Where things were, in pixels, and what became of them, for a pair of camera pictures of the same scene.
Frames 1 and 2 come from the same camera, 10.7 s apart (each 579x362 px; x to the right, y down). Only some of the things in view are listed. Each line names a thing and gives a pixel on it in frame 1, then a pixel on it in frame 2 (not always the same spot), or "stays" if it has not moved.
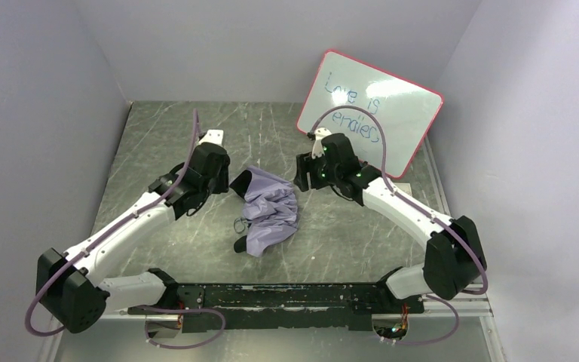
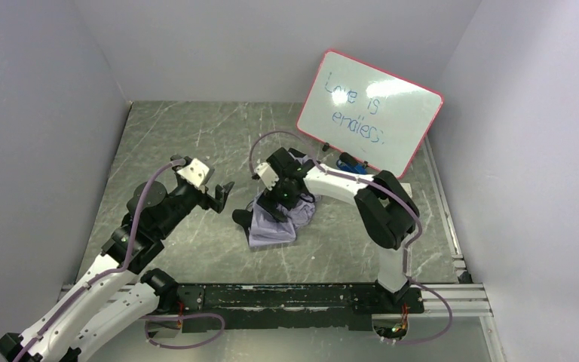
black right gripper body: [302, 174] -> [274, 207]
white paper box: [405, 187] stays
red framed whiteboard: [406, 111] stays
